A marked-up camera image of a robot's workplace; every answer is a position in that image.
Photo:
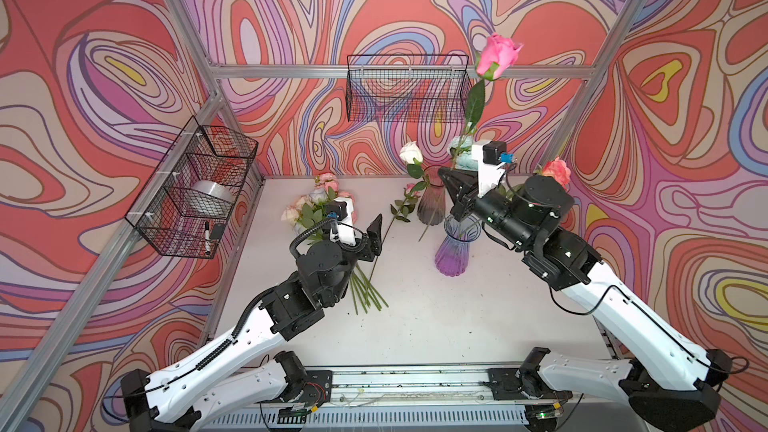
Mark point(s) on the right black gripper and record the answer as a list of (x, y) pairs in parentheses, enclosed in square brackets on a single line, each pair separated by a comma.
[(469, 180)]

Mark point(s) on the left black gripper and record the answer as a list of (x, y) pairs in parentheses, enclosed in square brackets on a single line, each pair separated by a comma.
[(372, 246)]

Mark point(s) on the purple glass vase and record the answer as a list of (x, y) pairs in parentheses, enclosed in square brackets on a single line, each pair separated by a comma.
[(453, 255)]

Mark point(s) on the white rose stem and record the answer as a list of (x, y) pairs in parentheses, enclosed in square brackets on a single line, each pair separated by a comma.
[(413, 158)]

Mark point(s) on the light blue flower stem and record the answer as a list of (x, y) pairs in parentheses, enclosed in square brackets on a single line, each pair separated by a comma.
[(460, 150)]

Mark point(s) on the coral pink rose stem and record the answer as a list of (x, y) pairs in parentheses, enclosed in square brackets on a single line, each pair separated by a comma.
[(556, 169)]

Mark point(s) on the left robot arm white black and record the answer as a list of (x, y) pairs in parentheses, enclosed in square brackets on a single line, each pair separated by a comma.
[(244, 366)]

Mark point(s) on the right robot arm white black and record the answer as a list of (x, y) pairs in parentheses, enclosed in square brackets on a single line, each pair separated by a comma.
[(670, 382)]

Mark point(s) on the red glass vase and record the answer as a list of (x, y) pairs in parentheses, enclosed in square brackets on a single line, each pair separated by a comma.
[(431, 209)]

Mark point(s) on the pale pink flower bunch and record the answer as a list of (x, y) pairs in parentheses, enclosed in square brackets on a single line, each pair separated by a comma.
[(309, 209)]

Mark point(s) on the black marker pen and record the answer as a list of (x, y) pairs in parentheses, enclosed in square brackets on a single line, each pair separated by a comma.
[(207, 242)]

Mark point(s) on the silver tape roll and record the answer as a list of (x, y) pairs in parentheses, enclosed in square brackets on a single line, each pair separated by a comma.
[(211, 199)]

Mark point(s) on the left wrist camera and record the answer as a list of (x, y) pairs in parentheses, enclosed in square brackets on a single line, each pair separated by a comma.
[(342, 219)]

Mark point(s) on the back black wire basket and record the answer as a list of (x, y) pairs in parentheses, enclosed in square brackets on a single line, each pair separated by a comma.
[(407, 88)]

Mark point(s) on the black wire basket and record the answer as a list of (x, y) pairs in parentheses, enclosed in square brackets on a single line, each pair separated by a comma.
[(407, 88), (201, 179)]

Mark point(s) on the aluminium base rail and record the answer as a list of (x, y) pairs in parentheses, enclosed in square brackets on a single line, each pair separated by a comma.
[(465, 383)]

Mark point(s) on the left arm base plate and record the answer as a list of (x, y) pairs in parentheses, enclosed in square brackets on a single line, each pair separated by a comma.
[(313, 390)]

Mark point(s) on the left black wire basket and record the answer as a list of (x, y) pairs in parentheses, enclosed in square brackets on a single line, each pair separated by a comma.
[(201, 179)]

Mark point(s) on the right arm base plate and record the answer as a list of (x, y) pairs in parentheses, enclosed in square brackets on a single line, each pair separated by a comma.
[(511, 384)]

